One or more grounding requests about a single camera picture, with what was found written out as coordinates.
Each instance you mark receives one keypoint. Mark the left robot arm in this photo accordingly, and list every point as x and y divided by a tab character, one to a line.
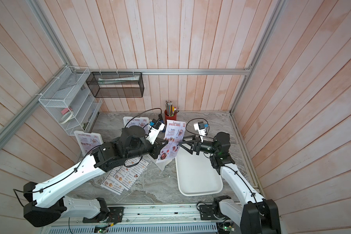
48	201

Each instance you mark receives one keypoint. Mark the black mesh wall basket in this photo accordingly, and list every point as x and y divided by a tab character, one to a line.
110	91

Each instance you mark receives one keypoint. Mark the white tape roll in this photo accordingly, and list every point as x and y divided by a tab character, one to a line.
66	117

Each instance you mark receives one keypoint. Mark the white wire wall shelf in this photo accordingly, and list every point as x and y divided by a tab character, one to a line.
68	89

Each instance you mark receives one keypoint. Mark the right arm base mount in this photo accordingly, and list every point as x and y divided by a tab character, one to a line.
222	208

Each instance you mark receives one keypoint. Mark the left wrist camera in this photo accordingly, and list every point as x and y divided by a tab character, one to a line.
155	128

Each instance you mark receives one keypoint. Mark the dim sum inn menu sheet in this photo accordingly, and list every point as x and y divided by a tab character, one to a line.
111	183

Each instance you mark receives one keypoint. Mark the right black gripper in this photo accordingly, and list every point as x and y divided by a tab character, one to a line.
197	145

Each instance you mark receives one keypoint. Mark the pencils in cup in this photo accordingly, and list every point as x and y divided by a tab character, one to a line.
171	108

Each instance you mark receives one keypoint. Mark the pink eraser block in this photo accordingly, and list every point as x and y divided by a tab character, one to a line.
65	111

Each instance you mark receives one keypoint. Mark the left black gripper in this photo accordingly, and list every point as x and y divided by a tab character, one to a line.
156	147

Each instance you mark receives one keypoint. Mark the white plastic tray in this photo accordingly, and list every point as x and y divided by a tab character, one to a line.
195	174

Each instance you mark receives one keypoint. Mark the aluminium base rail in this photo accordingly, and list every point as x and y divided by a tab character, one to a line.
146	214

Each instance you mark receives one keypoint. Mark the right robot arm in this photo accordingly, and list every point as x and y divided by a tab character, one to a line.
253	214

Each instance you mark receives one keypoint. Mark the white menu holder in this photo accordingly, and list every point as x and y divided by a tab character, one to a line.
87	142
161	164
126	120

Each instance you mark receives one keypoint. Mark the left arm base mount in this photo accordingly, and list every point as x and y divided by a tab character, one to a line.
106	214

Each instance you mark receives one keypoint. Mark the papers in black basket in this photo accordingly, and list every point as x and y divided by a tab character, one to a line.
119	81

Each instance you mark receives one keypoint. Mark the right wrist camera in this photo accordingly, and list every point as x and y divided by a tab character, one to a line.
202	129

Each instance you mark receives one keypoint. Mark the special menu sheet top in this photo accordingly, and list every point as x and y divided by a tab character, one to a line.
88	142

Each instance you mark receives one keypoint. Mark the red pencil cup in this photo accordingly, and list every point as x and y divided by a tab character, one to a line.
169	117

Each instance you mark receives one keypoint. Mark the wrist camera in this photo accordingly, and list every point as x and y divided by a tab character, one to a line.
155	128
202	129

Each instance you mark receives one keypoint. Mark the special menu sheet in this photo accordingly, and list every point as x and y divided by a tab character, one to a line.
88	142
141	122
174	134

